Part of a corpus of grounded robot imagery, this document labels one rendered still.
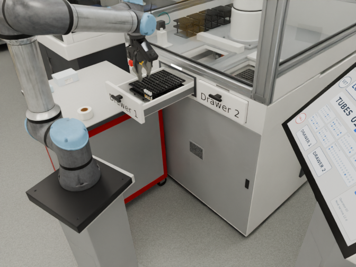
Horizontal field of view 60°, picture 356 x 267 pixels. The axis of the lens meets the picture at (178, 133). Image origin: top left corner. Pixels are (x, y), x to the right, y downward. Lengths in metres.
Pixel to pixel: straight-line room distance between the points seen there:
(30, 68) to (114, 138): 0.75
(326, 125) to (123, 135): 1.07
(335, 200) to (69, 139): 0.79
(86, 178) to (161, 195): 1.08
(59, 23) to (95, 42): 1.33
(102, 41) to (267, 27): 1.36
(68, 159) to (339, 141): 0.84
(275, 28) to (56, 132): 0.81
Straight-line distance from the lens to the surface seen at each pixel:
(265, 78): 1.24
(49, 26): 0.92
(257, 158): 1.45
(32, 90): 1.10
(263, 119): 1.32
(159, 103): 1.42
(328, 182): 0.92
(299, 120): 1.10
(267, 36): 1.18
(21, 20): 0.93
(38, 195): 1.21
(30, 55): 1.05
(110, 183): 1.17
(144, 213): 2.07
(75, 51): 2.19
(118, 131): 1.68
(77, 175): 1.14
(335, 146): 0.96
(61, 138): 1.05
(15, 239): 2.23
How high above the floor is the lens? 1.61
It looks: 37 degrees down
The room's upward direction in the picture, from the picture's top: 3 degrees counter-clockwise
